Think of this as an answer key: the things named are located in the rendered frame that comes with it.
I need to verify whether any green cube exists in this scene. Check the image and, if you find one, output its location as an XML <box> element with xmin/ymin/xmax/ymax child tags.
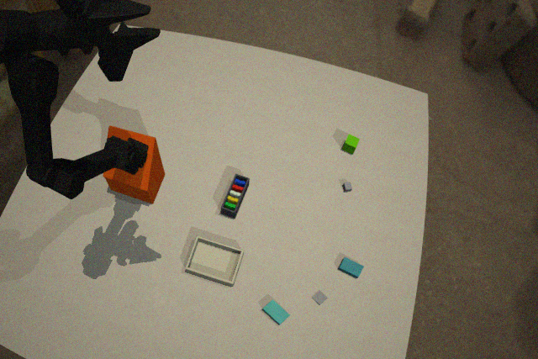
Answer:
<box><xmin>342</xmin><ymin>135</ymin><xmax>359</xmax><ymax>155</ymax></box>

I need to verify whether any red fuse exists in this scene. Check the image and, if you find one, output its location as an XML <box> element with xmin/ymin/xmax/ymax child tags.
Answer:
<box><xmin>232</xmin><ymin>184</ymin><xmax>243</xmax><ymax>193</ymax></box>

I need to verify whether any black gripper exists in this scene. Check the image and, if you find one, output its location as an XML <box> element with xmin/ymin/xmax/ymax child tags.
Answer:
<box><xmin>45</xmin><ymin>0</ymin><xmax>160</xmax><ymax>82</ymax></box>

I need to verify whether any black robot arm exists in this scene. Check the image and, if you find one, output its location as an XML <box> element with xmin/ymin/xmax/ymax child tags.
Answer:
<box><xmin>0</xmin><ymin>9</ymin><xmax>149</xmax><ymax>199</ymax></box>

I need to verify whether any teal rectangular block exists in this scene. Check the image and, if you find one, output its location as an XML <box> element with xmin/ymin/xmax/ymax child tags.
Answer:
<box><xmin>263</xmin><ymin>299</ymin><xmax>290</xmax><ymax>325</ymax></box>
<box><xmin>338</xmin><ymin>257</ymin><xmax>364</xmax><ymax>278</ymax></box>

